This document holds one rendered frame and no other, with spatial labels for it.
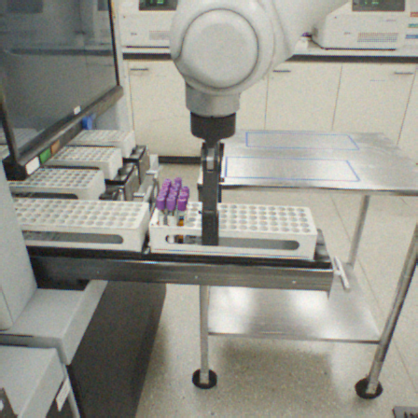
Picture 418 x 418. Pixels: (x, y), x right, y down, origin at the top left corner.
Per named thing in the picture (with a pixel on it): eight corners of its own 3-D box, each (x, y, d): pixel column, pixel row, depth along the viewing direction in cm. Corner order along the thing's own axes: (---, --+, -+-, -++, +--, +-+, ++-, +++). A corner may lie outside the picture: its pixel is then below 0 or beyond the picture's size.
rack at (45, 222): (-11, 249, 73) (-21, 222, 70) (16, 223, 82) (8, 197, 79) (140, 257, 71) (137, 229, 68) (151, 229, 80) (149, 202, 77)
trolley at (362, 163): (191, 390, 136) (184, 182, 96) (202, 301, 176) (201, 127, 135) (383, 402, 132) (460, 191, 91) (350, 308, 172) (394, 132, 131)
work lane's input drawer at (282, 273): (-23, 283, 75) (-38, 244, 71) (12, 243, 87) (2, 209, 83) (353, 302, 70) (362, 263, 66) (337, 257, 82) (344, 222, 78)
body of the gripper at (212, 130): (236, 118, 58) (233, 174, 62) (236, 104, 65) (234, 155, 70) (187, 117, 58) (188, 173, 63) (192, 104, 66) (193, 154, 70)
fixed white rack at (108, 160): (4, 180, 101) (-3, 159, 98) (22, 166, 109) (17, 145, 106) (113, 184, 99) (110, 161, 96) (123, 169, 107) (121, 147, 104)
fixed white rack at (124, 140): (31, 159, 114) (26, 139, 111) (46, 147, 123) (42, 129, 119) (128, 161, 112) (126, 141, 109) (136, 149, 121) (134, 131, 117)
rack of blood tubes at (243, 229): (150, 255, 71) (147, 226, 68) (160, 226, 80) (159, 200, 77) (313, 263, 69) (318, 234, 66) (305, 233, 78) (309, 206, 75)
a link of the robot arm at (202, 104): (243, 69, 63) (241, 105, 66) (188, 68, 63) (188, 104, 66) (243, 80, 55) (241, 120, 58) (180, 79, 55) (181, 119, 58)
